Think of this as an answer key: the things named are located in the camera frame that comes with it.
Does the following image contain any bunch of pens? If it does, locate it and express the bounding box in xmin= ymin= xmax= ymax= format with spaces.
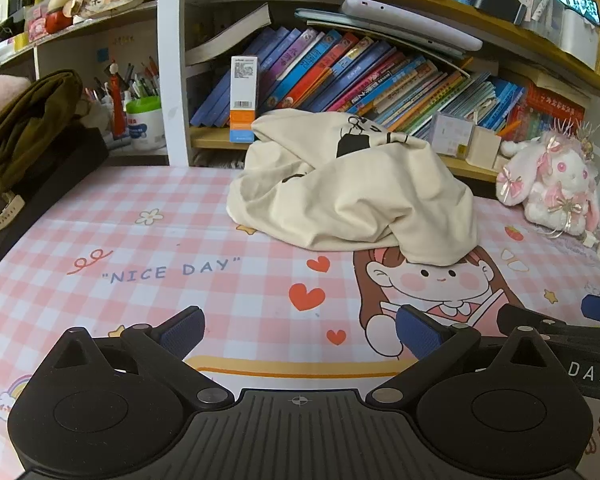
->
xmin=82 ymin=55 xmax=161 ymax=111

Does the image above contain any cream t-shirt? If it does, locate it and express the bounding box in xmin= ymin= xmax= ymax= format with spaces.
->
xmin=226 ymin=109 xmax=480 ymax=267

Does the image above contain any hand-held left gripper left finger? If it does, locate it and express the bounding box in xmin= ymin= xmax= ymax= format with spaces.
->
xmin=55 ymin=305 xmax=236 ymax=411

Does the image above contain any white pink plush bunny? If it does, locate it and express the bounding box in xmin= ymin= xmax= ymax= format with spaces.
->
xmin=495 ymin=127 xmax=600 ymax=236

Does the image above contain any cream wristwatch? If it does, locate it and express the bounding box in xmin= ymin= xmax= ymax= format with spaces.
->
xmin=0 ymin=191 xmax=27 ymax=233

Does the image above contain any red book set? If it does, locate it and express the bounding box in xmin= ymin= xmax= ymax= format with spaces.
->
xmin=510 ymin=84 xmax=588 ymax=142

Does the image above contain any olive green bag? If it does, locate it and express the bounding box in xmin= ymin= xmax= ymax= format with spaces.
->
xmin=0 ymin=70 xmax=93 ymax=201

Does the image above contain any white tablet device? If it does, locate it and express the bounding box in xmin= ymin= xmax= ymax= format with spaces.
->
xmin=341 ymin=0 xmax=483 ymax=52

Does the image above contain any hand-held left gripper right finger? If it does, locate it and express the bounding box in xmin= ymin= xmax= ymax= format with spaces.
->
xmin=365 ymin=304 xmax=551 ymax=411

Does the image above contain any pale wooden box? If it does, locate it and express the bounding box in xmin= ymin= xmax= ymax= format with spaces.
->
xmin=467 ymin=126 xmax=503 ymax=168

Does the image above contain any pink checked tablecloth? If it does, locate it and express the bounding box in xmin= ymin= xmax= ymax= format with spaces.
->
xmin=0 ymin=162 xmax=600 ymax=480

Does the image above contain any white wooden bookshelf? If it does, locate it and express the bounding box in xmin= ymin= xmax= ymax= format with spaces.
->
xmin=0 ymin=0 xmax=600 ymax=183

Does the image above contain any row of colourful books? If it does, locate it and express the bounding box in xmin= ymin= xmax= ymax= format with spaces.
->
xmin=190 ymin=27 xmax=526 ymax=133

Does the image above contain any white cube box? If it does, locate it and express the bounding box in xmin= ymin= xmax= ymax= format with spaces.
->
xmin=430 ymin=112 xmax=476 ymax=158

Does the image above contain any white green pen cup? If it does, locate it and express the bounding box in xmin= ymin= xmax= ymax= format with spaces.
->
xmin=125 ymin=97 xmax=167 ymax=152

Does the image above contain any tall white orange carton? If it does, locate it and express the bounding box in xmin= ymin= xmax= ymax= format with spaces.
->
xmin=229 ymin=55 xmax=259 ymax=145

